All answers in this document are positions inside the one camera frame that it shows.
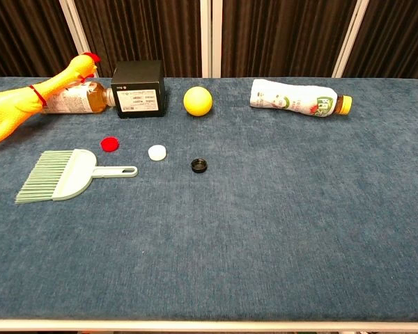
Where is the dark brown pleated curtain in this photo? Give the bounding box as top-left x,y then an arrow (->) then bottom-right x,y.
0,0 -> 82,83
221,0 -> 358,79
72,0 -> 203,78
343,0 -> 418,86

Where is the white slanted frame post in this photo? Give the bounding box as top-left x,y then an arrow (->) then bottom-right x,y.
58,0 -> 100,78
331,0 -> 370,79

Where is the black bottle cap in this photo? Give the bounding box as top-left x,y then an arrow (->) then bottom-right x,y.
190,157 -> 209,174

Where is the white upright double frame post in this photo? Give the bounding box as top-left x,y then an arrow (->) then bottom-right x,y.
199,0 -> 224,79

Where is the black cardboard box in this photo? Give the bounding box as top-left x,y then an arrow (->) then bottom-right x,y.
110,60 -> 167,120

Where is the yellow rubber chicken toy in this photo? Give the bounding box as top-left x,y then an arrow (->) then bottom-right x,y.
0,51 -> 101,152

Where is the clear bottle amber tea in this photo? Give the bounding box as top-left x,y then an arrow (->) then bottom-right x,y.
40,80 -> 118,115

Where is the white table edge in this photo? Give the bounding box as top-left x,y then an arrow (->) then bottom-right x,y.
0,318 -> 418,333

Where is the yellow ball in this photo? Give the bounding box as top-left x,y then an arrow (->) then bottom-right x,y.
183,86 -> 214,117

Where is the red bottle cap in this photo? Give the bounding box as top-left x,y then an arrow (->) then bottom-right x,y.
100,136 -> 122,153

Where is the white yogurt drink bottle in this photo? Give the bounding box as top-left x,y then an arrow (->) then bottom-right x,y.
249,79 -> 353,118

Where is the blue table cloth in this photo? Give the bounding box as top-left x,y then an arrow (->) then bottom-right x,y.
0,77 -> 418,323

